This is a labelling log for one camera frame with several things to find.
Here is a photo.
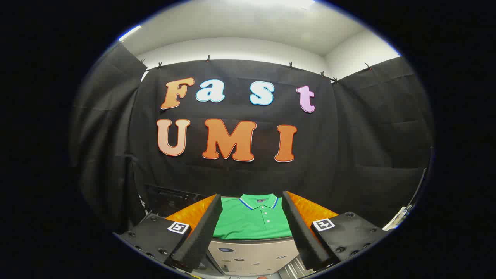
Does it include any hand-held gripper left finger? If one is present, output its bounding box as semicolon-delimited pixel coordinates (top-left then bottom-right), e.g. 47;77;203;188
116;194;224;272

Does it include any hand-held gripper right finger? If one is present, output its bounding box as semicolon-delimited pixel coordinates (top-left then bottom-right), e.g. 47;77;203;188
282;191;389;271

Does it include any green polo shirt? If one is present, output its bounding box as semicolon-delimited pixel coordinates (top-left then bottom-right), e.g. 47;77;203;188
212;193;293;240

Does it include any row of black backdrop clips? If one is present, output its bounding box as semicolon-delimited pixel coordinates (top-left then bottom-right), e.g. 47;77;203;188
139;55;373;84

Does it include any ceiling light strip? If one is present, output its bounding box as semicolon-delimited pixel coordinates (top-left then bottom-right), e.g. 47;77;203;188
118;25;142;42

